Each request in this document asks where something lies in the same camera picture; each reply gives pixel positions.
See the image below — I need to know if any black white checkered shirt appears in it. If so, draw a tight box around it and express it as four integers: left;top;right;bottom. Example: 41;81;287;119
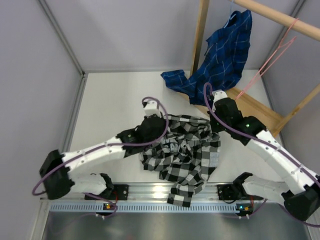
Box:
139;114;221;208

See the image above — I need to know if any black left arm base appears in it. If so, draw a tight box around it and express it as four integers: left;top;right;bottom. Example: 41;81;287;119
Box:
83;184;129;201

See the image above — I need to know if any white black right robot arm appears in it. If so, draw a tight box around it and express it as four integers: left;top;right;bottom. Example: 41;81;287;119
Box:
207;97;320;221

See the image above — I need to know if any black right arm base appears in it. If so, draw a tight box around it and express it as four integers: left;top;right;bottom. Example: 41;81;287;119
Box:
217;184;263;202

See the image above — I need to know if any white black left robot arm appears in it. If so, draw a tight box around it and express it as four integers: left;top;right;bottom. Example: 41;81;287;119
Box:
39;114;169;200

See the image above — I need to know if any blue plaid shirt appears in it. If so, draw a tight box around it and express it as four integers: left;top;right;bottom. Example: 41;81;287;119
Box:
161;10;253;106

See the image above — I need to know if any light blue hanger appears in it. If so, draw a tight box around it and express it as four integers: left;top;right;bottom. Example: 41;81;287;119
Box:
223;0;237;29

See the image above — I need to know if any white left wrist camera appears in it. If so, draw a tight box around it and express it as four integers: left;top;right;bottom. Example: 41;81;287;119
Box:
143;100;161;117

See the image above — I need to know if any pink wire hanger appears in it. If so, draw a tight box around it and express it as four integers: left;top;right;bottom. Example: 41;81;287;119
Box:
235;18;299;100

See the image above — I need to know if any wooden clothes rack frame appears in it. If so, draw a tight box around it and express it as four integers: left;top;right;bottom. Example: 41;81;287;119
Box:
190;0;320;136

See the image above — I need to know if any aluminium mounting rail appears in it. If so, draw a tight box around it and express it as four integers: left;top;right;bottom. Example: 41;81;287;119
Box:
39;181;276;201

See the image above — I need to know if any slotted grey cable duct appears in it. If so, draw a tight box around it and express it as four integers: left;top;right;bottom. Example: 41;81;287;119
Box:
49;201;253;214

